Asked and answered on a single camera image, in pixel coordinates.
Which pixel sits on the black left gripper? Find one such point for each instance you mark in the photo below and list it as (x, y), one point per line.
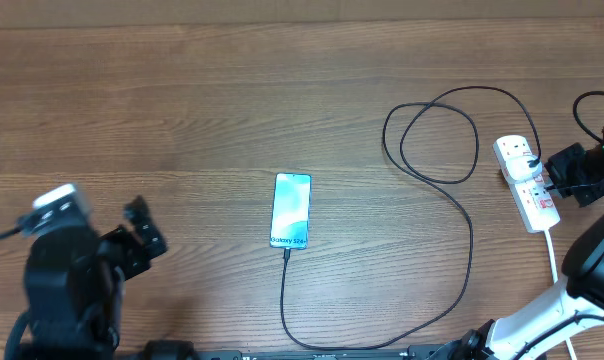
(120, 240)

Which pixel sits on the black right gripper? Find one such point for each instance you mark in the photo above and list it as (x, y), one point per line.
(554, 170)

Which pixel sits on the Samsung Galaxy smartphone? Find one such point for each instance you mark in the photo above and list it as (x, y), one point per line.
(291, 211)

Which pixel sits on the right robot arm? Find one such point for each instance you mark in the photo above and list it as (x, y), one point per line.
(575, 301)

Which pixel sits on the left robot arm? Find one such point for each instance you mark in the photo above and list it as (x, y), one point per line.
(74, 278)

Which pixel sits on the white charger plug adapter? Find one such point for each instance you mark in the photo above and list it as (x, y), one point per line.
(521, 168)

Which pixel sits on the white power strip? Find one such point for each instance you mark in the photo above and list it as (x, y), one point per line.
(533, 200)

